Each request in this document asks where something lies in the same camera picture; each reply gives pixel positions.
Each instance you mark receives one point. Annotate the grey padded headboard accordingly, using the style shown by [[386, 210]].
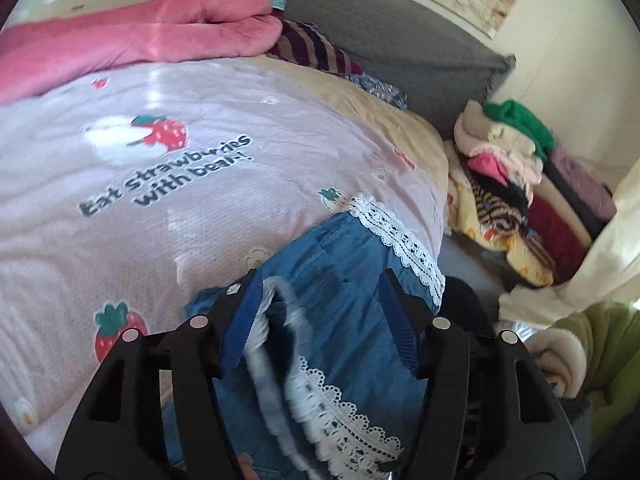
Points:
[[400, 35]]

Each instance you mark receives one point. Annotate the pink printed quilt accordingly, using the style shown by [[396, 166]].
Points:
[[150, 160]]

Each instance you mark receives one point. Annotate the purple striped cloth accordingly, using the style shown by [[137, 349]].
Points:
[[315, 47]]

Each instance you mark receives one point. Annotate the pink plush comforter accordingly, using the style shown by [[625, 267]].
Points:
[[125, 35]]

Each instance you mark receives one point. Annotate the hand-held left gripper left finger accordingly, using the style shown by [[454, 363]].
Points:
[[242, 325]]

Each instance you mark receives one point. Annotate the small teal pink cloth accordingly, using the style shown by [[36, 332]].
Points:
[[276, 2]]

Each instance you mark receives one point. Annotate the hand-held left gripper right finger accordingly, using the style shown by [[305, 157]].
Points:
[[400, 325]]

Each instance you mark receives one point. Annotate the yellow printed blanket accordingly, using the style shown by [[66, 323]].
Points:
[[525, 255]]

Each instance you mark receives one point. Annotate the blue floral cloth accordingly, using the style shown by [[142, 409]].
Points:
[[380, 91]]

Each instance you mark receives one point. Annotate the blue denim pants lace trim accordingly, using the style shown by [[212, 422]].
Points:
[[340, 310]]

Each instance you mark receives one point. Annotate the pile of folded clothes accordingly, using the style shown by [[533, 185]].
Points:
[[500, 160]]

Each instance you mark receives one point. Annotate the person's right forearm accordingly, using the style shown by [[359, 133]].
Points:
[[605, 350]]

